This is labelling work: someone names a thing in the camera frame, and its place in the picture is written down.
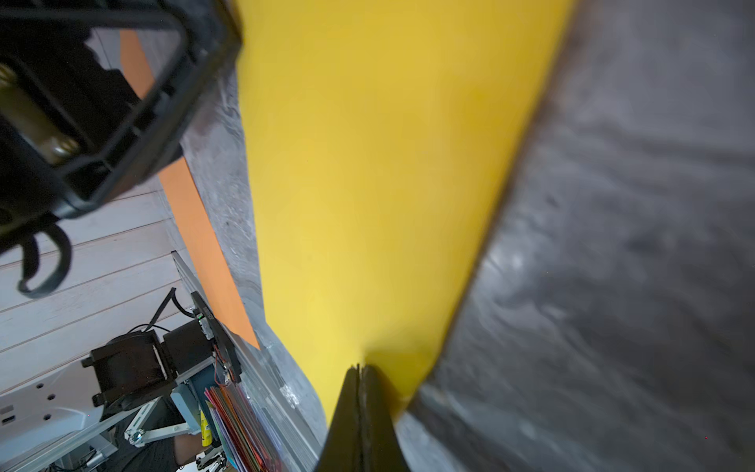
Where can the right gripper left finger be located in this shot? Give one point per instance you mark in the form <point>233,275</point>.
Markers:
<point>342,449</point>

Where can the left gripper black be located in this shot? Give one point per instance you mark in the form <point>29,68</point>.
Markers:
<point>74,134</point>

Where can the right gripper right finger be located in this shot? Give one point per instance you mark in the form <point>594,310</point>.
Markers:
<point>380,449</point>

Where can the yellow paper sheet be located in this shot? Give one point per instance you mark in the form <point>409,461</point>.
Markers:
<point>379,135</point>

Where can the orange paper sheet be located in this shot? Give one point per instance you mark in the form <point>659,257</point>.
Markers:
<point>208,192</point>

